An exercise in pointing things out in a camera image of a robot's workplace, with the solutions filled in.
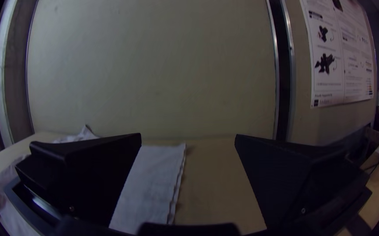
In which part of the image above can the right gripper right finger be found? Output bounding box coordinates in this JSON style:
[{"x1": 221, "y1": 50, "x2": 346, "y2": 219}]
[{"x1": 234, "y1": 133, "x2": 372, "y2": 231}]

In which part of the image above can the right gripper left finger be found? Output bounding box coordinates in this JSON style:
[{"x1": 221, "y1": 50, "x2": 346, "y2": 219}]
[{"x1": 14, "y1": 132, "x2": 143, "y2": 227}]

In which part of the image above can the light grey t-shirt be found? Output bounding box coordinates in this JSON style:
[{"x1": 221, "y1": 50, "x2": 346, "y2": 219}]
[{"x1": 0, "y1": 124, "x2": 187, "y2": 236}]

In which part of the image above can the pale wooden side desk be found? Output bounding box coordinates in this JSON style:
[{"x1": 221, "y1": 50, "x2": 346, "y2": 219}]
[{"x1": 356, "y1": 126, "x2": 379, "y2": 230}]

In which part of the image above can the white paper poster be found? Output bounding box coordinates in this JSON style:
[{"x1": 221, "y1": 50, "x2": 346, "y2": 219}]
[
  {"x1": 299, "y1": 0, "x2": 346, "y2": 109},
  {"x1": 332, "y1": 0, "x2": 376, "y2": 104}
]

